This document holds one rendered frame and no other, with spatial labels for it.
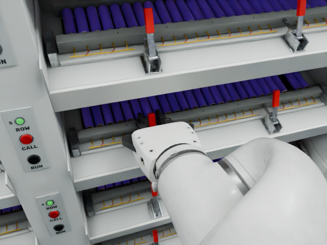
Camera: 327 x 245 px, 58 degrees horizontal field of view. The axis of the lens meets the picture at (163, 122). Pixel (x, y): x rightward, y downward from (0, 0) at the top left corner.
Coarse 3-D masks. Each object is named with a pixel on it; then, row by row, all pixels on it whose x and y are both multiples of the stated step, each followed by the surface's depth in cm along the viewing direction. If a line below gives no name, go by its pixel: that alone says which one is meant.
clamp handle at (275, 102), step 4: (276, 92) 60; (272, 96) 61; (276, 96) 61; (272, 100) 62; (276, 100) 61; (272, 104) 62; (276, 104) 61; (276, 108) 62; (272, 112) 62; (276, 112) 62; (272, 116) 63; (276, 116) 63; (272, 120) 63; (276, 120) 63
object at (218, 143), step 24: (312, 72) 74; (72, 120) 61; (216, 120) 65; (288, 120) 67; (312, 120) 67; (72, 144) 55; (96, 144) 58; (216, 144) 61; (240, 144) 62; (72, 168) 55; (96, 168) 56; (120, 168) 56
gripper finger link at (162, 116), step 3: (156, 111) 56; (159, 111) 56; (156, 114) 57; (159, 114) 55; (162, 114) 55; (156, 117) 57; (159, 117) 55; (162, 117) 54; (165, 117) 55; (156, 120) 58; (159, 120) 55; (162, 120) 54; (159, 123) 56; (162, 123) 54; (165, 123) 53
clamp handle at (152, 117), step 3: (147, 114) 54; (150, 114) 54; (153, 114) 54; (150, 117) 54; (153, 117) 54; (150, 120) 54; (153, 120) 55; (150, 123) 55; (153, 123) 55; (150, 126) 55
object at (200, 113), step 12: (264, 96) 67; (288, 96) 67; (300, 96) 68; (312, 96) 70; (204, 108) 63; (216, 108) 63; (228, 108) 64; (240, 108) 65; (252, 108) 66; (132, 120) 60; (180, 120) 61; (192, 120) 63; (228, 120) 64; (84, 132) 57; (96, 132) 57; (108, 132) 57; (120, 132) 59; (108, 144) 58
